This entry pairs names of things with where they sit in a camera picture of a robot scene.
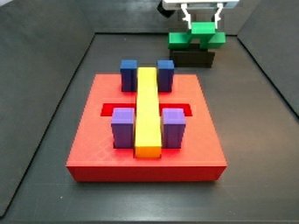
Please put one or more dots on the dark blue block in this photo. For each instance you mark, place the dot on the dark blue block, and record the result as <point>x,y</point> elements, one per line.
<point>128,67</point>
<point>164,75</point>

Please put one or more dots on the purple block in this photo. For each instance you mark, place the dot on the purple block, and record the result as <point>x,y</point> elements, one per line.
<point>174,125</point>
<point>123,127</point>

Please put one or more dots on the green stepped block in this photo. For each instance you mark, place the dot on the green stepped block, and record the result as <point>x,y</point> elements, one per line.
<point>203,31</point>

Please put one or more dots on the red base board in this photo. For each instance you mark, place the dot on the red base board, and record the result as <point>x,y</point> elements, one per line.
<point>96,161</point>

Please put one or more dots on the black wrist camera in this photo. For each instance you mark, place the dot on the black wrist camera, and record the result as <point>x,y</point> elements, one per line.
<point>163,11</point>

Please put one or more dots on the purple block left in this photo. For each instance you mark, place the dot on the purple block left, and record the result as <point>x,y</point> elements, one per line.
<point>123,127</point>

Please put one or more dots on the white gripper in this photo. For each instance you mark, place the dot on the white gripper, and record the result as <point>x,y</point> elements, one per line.
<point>199,4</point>

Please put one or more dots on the dark blue block right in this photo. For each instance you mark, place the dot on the dark blue block right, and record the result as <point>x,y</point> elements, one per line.
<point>164,75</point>

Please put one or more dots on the dark blue block left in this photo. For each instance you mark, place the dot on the dark blue block left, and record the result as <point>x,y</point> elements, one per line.
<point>128,67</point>

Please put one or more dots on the yellow long bar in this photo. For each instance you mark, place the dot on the yellow long bar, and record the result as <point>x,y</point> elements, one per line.
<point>147,120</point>

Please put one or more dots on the black angle fixture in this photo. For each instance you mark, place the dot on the black angle fixture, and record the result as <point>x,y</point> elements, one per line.
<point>191,58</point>

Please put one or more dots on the purple block right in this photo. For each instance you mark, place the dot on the purple block right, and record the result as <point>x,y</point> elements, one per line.
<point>174,125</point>

